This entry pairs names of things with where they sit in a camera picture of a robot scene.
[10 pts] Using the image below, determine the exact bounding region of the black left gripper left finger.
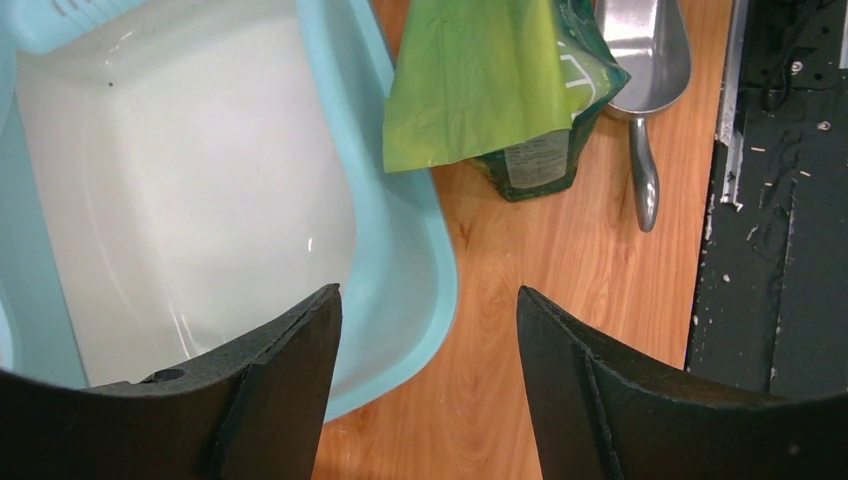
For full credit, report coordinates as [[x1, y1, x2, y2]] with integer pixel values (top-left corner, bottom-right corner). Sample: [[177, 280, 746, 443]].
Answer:
[[1, 284, 342, 479]]

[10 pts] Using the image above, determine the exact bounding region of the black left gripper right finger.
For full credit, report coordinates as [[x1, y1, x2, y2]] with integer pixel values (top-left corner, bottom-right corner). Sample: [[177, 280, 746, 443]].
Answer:
[[516, 286, 847, 479]]

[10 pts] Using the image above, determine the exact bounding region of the green cat litter bag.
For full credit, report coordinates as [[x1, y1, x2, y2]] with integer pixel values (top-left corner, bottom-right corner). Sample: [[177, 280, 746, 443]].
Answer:
[[383, 0, 630, 202]]

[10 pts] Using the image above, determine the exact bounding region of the light blue litter box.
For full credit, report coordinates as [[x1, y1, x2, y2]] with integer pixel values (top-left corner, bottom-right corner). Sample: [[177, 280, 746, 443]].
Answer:
[[1, 1, 458, 420]]

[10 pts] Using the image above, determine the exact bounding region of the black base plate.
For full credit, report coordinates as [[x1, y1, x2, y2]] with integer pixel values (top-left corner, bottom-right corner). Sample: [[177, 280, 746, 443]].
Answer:
[[684, 1, 847, 398]]

